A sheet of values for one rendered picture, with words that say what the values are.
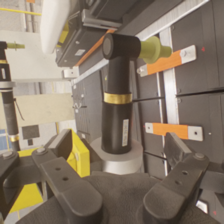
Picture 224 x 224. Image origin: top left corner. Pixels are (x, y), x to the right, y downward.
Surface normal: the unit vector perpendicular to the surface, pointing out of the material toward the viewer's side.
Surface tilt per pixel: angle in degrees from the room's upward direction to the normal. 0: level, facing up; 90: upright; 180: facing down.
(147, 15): 0
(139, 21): 0
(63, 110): 90
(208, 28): 0
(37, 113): 90
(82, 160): 90
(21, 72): 90
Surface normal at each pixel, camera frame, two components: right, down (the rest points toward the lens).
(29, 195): 0.47, 0.25
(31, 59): 0.47, -0.01
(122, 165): 0.17, 0.28
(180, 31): -0.88, 0.11
